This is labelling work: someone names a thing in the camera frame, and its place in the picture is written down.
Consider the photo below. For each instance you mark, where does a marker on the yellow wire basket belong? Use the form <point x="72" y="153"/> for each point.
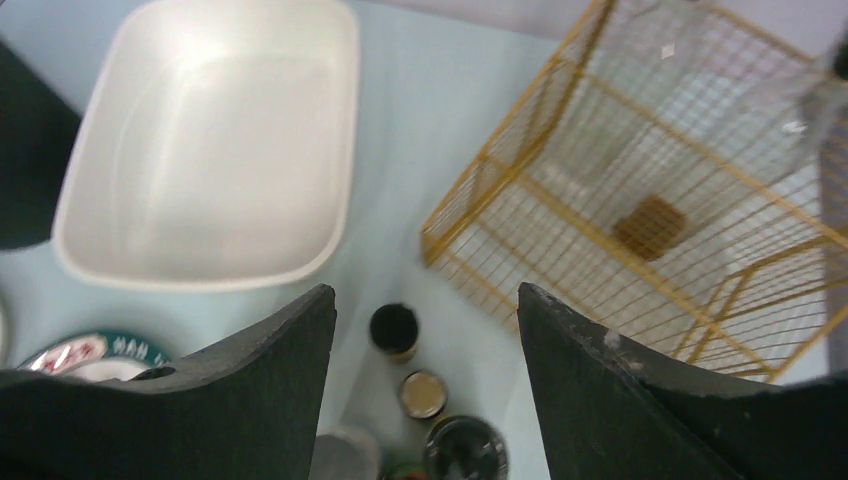
<point x="527" y="207"/>

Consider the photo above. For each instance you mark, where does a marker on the jar with black lid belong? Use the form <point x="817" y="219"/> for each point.
<point x="465" y="447"/>

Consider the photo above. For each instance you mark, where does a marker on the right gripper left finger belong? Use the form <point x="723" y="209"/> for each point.
<point x="245" y="407"/>

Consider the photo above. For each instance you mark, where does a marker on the white rectangular tub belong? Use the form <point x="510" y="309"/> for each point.
<point x="216" y="152"/>

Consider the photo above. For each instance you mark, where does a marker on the dark brown small bottle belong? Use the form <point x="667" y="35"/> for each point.
<point x="394" y="331"/>

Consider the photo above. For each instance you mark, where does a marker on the small bottle tan cap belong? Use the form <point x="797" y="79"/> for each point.
<point x="423" y="395"/>

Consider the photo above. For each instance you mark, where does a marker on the red label sauce bottle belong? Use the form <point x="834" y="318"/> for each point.
<point x="406" y="471"/>

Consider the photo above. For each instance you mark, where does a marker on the green rimmed patterned plate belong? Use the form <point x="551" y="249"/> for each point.
<point x="98" y="355"/>

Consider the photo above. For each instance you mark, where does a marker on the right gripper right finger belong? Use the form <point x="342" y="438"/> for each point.
<point x="609" y="407"/>

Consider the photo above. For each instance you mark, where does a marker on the glass oil bottle gold spout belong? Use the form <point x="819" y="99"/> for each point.
<point x="657" y="59"/>

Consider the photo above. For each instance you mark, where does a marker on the black ribbed trash bin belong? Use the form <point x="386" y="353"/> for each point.
<point x="38" y="130"/>

